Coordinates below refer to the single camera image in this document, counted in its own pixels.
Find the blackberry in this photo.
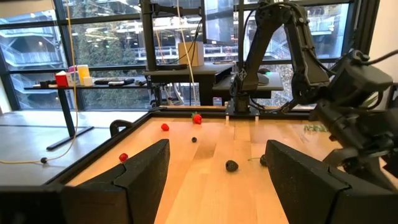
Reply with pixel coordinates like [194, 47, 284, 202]
[225, 159, 239, 172]

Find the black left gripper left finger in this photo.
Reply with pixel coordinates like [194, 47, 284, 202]
[60, 139, 171, 224]

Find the yellow cable with black ball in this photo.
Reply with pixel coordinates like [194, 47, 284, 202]
[0, 0, 80, 165]

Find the cardboard box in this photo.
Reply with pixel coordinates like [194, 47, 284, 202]
[178, 41, 205, 67]

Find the white hanging cable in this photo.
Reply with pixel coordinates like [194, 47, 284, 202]
[175, 0, 198, 105]

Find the green potted succulent plant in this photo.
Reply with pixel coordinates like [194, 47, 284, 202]
[303, 123, 329, 133]

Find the red box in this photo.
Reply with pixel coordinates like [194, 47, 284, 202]
[55, 70, 70, 88]

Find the dark cherry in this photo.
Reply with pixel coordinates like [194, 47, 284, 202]
[248, 154, 268, 167]

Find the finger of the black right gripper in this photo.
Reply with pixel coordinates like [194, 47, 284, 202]
[356, 157, 398, 191]
[323, 148, 361, 170]

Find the black remote control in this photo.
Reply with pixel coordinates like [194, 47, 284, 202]
[94, 78, 135, 86]

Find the dark standing desk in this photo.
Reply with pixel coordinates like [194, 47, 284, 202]
[142, 63, 236, 106]

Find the computer monitor on stand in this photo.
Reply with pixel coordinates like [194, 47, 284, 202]
[203, 0, 239, 47]

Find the black clamp on edge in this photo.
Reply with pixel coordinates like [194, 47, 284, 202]
[109, 119, 134, 138]

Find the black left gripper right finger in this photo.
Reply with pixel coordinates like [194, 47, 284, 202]
[264, 139, 349, 224]

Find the black thin-legged side table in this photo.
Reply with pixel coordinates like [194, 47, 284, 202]
[24, 79, 149, 152]

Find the white box with pink top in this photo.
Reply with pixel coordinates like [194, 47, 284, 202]
[67, 65, 78, 86]

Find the dark keyboard platform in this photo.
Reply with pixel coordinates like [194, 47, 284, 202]
[213, 72, 284, 101]

